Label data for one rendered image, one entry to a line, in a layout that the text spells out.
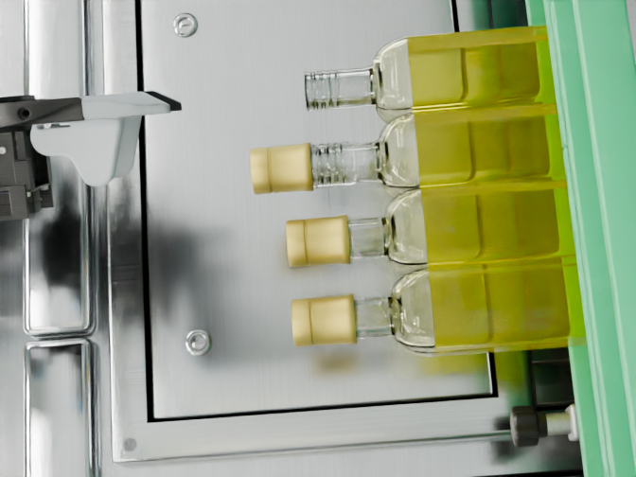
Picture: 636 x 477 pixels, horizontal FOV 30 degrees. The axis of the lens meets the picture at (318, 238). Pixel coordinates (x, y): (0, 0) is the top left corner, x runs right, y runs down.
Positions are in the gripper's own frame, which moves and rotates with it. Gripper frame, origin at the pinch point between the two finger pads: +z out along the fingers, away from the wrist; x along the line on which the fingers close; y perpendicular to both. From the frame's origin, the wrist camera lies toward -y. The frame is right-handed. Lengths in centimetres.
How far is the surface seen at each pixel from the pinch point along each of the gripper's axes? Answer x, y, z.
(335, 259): -2.4, 12.4, 11.2
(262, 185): -4.6, 6.9, 6.3
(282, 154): -4.7, 4.8, 7.9
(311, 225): -2.5, 9.8, 9.7
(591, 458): -0.4, 27.6, 28.1
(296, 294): -15.1, 17.0, 7.6
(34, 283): -16.4, 14.6, -14.2
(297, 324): 0.1, 16.3, 8.2
